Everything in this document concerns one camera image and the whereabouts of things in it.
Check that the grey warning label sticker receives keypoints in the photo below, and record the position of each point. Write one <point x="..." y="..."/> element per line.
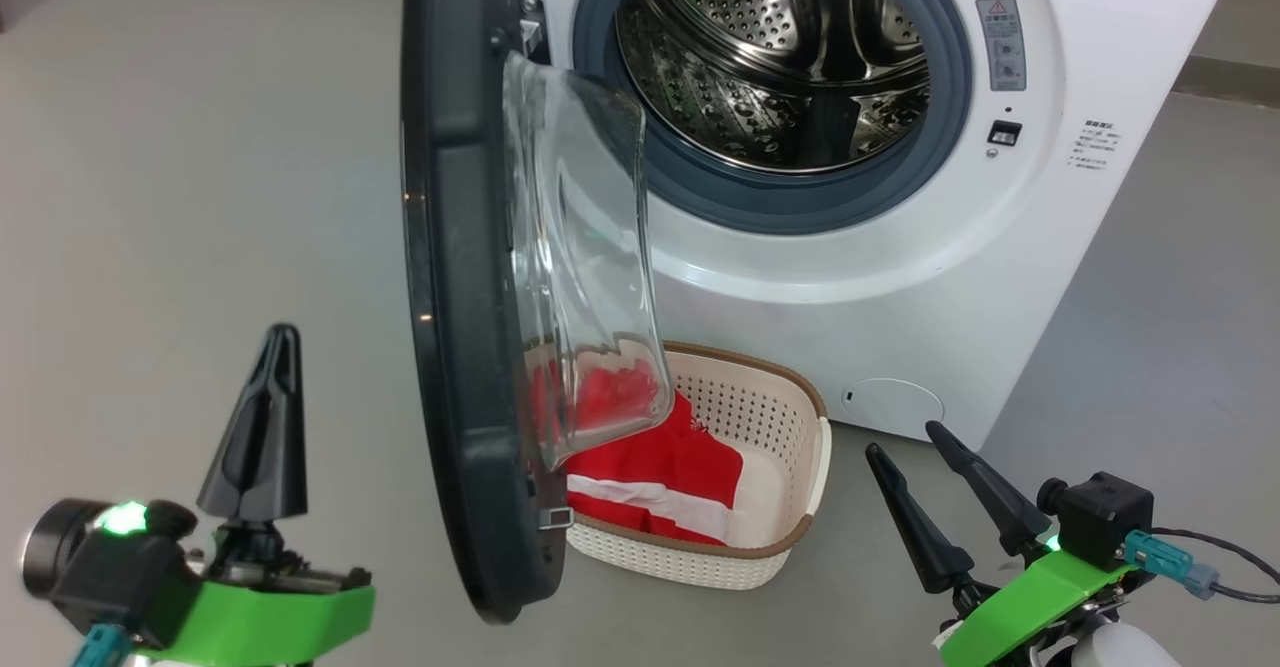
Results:
<point x="1002" y="44"/>

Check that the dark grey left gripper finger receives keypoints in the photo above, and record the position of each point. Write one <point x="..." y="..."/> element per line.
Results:
<point x="287" y="457"/>
<point x="240" y="467"/>

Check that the black round washer door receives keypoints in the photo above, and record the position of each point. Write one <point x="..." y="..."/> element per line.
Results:
<point x="455" y="247"/>

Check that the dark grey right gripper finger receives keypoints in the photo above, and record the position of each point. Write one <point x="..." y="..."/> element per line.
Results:
<point x="925" y="537"/>
<point x="1000" y="507"/>

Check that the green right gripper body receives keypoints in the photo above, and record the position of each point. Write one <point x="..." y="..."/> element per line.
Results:
<point x="1030" y="597"/>

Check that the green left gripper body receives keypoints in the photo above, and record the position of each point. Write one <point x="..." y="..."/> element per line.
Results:
<point x="270" y="617"/>

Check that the cream laundry basket brown rim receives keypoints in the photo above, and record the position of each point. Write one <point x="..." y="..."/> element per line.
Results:
<point x="760" y="417"/>

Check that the small printed text label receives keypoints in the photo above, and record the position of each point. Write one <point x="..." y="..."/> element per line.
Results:
<point x="1095" y="145"/>

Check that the white front-load washing machine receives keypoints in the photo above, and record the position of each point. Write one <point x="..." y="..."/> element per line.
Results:
<point x="900" y="327"/>

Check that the red garment white band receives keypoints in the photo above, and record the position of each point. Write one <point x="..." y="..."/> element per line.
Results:
<point x="690" y="457"/>

